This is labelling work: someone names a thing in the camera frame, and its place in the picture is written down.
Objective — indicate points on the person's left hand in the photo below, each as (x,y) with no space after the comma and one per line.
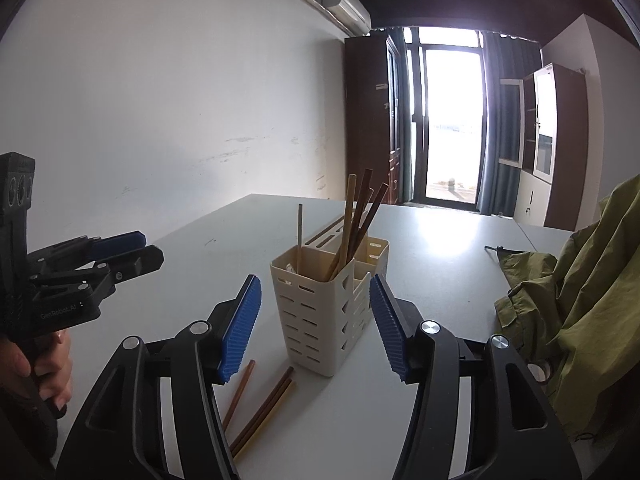
(53,368)

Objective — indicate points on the dark brown wooden wardrobe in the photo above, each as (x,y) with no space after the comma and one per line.
(371,111)

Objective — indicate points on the white slotted utensil holder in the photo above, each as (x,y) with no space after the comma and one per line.
(322,321)

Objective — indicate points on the balcony glass door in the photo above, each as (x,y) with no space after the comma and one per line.
(446,78)

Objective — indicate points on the olive green jacket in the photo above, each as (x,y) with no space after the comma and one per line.
(579,313)

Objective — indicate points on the glass door cabinet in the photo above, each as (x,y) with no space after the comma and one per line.
(553,147)

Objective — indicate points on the tape roll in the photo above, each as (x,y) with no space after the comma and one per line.
(541,372)

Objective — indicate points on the dark blue curtain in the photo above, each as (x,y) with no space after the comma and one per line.
(505,57)

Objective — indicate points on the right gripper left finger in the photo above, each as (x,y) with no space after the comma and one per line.
(118,432)

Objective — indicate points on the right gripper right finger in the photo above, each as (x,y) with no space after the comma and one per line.
(514,433)

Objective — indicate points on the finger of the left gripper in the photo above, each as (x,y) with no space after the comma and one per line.
(138,262)
(113,246)

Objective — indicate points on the white air conditioner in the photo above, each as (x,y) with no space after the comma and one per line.
(351,13)

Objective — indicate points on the dark brown chopstick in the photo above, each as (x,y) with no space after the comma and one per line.
(238,393)
(287,374)
(368,219)
(362,200)

